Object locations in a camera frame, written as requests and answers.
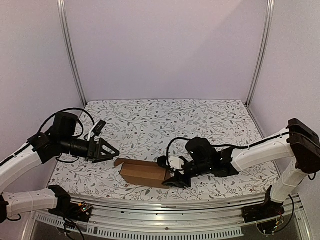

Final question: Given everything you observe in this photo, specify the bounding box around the right aluminium corner post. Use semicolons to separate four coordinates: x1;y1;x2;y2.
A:
245;0;276;108

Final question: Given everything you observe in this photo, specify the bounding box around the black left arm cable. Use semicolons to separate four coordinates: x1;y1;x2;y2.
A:
37;107;96;137

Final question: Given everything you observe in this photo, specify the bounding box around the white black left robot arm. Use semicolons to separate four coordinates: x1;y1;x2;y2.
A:
0;108;120;222

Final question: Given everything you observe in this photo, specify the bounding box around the aluminium front rail frame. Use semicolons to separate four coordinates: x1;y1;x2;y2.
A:
19;192;313;240

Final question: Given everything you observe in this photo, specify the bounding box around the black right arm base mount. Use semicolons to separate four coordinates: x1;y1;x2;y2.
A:
241;186;285;223

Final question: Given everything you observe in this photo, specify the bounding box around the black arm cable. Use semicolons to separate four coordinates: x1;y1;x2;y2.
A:
37;107;96;137
165;136;251;171

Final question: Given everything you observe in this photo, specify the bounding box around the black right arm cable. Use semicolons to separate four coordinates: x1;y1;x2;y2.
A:
165;136;251;171

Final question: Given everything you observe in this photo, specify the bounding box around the aluminium corner post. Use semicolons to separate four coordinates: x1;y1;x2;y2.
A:
57;0;88;106
245;0;276;108

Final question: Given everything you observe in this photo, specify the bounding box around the floral patterned table mat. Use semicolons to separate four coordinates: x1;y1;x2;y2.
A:
49;99;279;202

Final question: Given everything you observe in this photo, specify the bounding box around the brown cardboard box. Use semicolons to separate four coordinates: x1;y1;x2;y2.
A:
114;158;171;189

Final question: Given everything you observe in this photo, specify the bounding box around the left aluminium corner post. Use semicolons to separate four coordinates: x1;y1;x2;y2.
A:
57;0;88;106

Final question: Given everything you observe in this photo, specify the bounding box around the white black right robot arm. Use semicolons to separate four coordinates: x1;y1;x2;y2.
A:
157;118;320;218

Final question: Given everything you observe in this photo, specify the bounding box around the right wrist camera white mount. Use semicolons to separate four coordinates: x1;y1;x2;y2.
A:
157;156;185;172

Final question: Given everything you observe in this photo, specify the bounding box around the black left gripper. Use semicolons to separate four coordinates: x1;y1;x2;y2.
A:
59;135;120;164

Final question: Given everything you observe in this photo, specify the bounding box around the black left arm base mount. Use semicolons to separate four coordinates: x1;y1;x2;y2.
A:
48;185;93;223

